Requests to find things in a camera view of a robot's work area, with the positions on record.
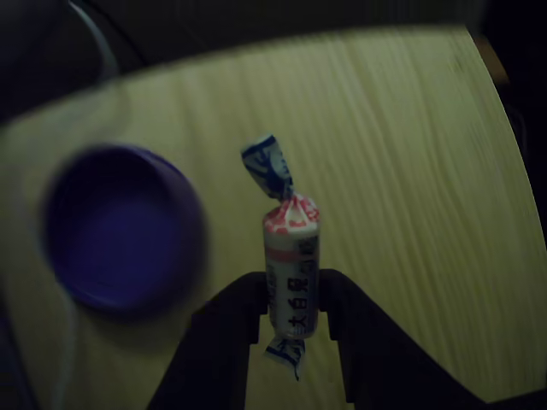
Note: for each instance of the white candy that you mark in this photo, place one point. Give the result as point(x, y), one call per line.
point(292, 265)

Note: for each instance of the purple bowl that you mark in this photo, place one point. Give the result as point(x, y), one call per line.
point(124, 230)

